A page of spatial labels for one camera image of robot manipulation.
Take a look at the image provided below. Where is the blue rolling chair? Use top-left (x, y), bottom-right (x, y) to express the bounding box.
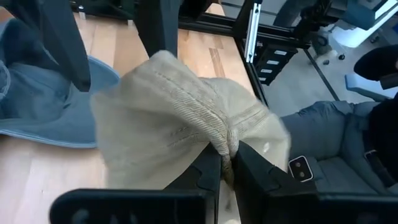
top-left (307, 0), bottom-right (398, 66)

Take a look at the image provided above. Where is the beige baseball cap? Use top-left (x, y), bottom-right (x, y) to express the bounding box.
top-left (90, 49), bottom-right (292, 190)

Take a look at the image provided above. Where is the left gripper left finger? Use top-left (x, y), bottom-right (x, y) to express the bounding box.
top-left (49, 143), bottom-right (223, 224)

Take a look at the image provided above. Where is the grey baseball cap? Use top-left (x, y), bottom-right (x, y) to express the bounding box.
top-left (0, 18), bottom-right (121, 149)

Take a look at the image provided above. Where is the person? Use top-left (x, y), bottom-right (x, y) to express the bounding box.
top-left (279, 90), bottom-right (398, 195)

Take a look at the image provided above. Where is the white smartphone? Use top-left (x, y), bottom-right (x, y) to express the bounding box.
top-left (287, 154), bottom-right (314, 183)

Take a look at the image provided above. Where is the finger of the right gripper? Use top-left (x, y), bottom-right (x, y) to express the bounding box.
top-left (136, 0), bottom-right (183, 58)
top-left (7, 0), bottom-right (91, 92)

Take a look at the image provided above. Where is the black aluminium table frame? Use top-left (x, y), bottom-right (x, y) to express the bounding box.
top-left (177, 0), bottom-right (312, 108)

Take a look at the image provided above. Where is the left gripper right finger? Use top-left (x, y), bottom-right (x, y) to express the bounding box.
top-left (233, 140), bottom-right (398, 224)

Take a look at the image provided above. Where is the black box with white labels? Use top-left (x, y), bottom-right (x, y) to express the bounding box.
top-left (254, 43), bottom-right (299, 86)

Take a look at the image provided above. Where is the silver aluminium frame bracket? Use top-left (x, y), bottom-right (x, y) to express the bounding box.
top-left (244, 1), bottom-right (262, 65)

